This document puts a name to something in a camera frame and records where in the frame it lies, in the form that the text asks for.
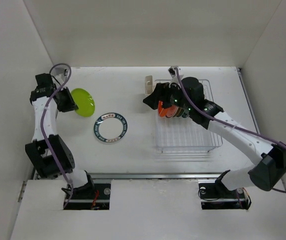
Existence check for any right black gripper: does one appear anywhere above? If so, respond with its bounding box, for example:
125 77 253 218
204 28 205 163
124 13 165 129
142 80 193 112

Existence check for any lime green plate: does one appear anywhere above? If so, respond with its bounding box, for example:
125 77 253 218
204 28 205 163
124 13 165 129
71 88 96 118

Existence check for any white plate teal rim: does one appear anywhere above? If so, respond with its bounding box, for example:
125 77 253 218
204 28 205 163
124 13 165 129
93 112 128 144

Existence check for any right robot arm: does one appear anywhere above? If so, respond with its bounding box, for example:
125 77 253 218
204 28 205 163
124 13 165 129
143 76 286 197

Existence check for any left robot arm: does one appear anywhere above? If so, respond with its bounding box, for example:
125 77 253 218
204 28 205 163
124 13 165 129
25 73 95 199

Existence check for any white plate red pattern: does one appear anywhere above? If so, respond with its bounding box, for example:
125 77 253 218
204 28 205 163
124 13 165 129
165 105 178 118

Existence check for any orange plate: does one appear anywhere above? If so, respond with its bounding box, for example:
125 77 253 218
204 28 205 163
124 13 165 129
157 101 169 118

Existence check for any olive brown plate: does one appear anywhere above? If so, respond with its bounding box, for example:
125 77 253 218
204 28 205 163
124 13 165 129
173 107 182 118

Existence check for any dark green plate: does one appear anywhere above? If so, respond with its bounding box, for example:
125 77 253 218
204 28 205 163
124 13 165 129
177 109 189 118

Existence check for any beige cutlery holder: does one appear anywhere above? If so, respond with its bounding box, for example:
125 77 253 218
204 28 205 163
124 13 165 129
144 75 154 96

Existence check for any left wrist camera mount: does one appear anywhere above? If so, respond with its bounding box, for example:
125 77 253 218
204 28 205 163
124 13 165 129
49 64 68 81

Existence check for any white wire dish rack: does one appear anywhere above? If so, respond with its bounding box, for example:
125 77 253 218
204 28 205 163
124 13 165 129
154 79 224 154

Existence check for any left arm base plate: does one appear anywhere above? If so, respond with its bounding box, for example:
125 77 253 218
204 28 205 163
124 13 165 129
62 181 111 211

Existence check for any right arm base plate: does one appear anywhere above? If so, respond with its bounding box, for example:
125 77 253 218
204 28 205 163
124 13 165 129
197 182 252 211

